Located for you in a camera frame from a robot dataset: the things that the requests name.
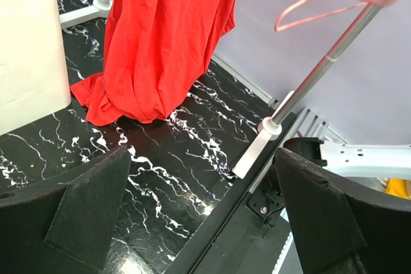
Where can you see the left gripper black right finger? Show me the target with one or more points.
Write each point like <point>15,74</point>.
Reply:
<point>340,226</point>

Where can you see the metal clothes rack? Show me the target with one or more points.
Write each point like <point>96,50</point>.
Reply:
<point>348,60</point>

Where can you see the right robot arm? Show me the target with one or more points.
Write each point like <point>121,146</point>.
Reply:
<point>354,160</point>

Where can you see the white rack foot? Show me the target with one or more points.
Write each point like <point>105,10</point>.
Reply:
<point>268,131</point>

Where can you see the red tank top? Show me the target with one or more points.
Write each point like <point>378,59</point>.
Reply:
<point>154,51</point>

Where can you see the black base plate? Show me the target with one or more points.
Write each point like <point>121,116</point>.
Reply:
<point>233,239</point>

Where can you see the white foam box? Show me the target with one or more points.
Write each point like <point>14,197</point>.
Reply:
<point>34,78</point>

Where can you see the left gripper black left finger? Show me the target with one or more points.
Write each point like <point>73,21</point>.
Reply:
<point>64,224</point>

